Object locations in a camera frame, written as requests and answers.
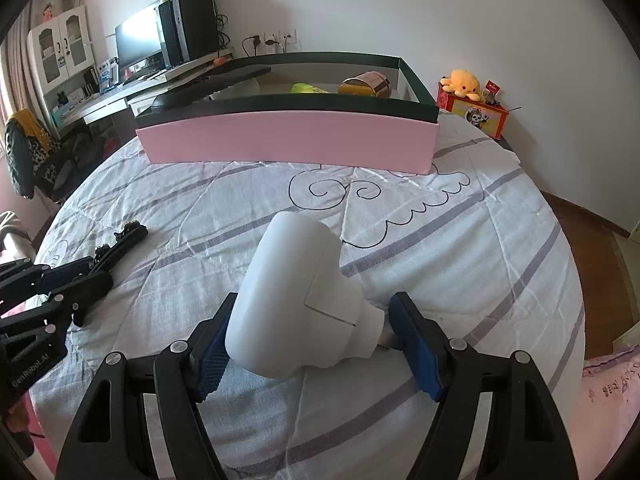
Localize round table with striped cloth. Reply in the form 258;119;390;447
27;110;586;480

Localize rose gold container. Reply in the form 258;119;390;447
337;71;392;98

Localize blue and white box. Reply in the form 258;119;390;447
97;59;121;95

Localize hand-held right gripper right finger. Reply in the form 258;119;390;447
387;291;586;480

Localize black keyboard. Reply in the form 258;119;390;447
122;71;166;86

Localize black cables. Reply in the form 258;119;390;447
212;0;286;58

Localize yellow plush octopus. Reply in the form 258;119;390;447
440;69;483;101

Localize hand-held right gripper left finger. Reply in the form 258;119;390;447
54;292;240;480

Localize white handheld device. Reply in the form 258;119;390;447
225;211;396;378

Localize pink pillow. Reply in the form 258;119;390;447
580;345;640;480

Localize white desk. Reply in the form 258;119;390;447
50;47;236;136

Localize beige curtain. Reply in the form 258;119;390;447
0;5;46;126

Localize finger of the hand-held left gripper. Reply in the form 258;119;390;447
0;272;113;351
0;221;148;306

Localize person's left hand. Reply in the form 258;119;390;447
0;385;28;432

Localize pink storage box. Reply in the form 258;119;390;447
135;51;441;177

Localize black remote control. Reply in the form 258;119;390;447
150;65;273;111

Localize white hutch cabinet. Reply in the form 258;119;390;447
26;5;96;133

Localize black computer monitor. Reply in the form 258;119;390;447
115;2;168;73

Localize pink bedsheet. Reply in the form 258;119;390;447
20;395;61;480

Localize black computer tower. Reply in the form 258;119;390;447
157;0;221;68

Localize red printed box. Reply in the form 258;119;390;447
436;82;512;140

